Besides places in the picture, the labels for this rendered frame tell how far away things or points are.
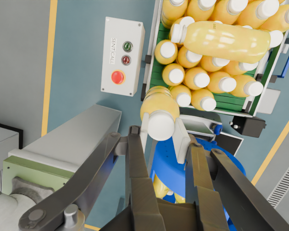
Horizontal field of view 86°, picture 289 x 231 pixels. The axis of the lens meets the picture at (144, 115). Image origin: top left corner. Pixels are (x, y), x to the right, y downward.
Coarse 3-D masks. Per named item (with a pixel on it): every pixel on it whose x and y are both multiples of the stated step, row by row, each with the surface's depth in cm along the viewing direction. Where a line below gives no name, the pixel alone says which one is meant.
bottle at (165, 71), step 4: (168, 64) 55; (172, 64) 47; (176, 64) 47; (164, 68) 50; (168, 68) 46; (172, 68) 45; (176, 68) 44; (180, 68) 46; (164, 72) 48; (168, 72) 46; (184, 72) 47; (164, 76) 48; (168, 76) 45; (184, 76) 47; (164, 80) 49; (168, 80) 46; (168, 84) 49; (172, 84) 47; (176, 84) 47
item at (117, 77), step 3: (114, 72) 43; (117, 72) 43; (120, 72) 43; (111, 75) 44; (114, 75) 44; (117, 75) 44; (120, 75) 44; (111, 78) 44; (114, 78) 44; (117, 78) 44; (120, 78) 44; (123, 78) 44; (114, 81) 44; (117, 81) 44; (120, 81) 44
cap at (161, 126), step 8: (160, 112) 22; (152, 120) 21; (160, 120) 21; (168, 120) 21; (152, 128) 21; (160, 128) 21; (168, 128) 21; (152, 136) 22; (160, 136) 22; (168, 136) 22
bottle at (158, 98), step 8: (152, 88) 37; (160, 88) 34; (152, 96) 27; (160, 96) 26; (168, 96) 27; (144, 104) 26; (152, 104) 24; (160, 104) 24; (168, 104) 24; (176, 104) 26; (152, 112) 23; (168, 112) 23; (176, 112) 25
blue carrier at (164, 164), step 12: (156, 144) 54; (168, 144) 54; (204, 144) 59; (156, 156) 49; (168, 156) 47; (228, 156) 53; (156, 168) 48; (168, 168) 43; (180, 168) 42; (240, 168) 47; (168, 180) 43; (180, 180) 40; (180, 192) 41; (228, 216) 45
